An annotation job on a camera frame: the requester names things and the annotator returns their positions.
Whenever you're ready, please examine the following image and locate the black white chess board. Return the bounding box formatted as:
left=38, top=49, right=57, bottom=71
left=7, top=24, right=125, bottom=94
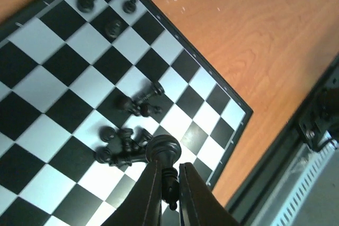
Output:
left=1, top=0, right=253, bottom=225

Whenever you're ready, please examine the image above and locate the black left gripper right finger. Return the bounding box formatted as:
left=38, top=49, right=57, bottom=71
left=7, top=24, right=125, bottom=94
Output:
left=179, top=162, right=239, bottom=226

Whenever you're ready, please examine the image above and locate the black pawn on board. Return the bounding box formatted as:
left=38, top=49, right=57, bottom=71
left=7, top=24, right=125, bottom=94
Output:
left=105, top=20, right=122, bottom=39

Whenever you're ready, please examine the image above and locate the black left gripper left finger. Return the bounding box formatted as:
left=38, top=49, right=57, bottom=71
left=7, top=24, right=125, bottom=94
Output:
left=102, top=161, right=162, bottom=226

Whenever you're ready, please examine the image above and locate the black chess pieces pile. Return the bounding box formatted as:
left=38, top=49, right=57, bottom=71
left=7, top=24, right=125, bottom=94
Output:
left=95, top=82, right=165, bottom=167

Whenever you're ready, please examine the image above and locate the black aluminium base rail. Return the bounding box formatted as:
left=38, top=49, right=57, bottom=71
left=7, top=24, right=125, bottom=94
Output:
left=226, top=57, right=338, bottom=223

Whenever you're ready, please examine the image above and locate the black chess piece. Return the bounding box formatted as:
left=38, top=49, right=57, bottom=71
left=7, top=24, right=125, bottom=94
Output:
left=146, top=134, right=182, bottom=211

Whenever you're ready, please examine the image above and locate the light blue cable duct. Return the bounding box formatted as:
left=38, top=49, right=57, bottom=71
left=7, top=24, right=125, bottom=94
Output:
left=270, top=139, right=338, bottom=225

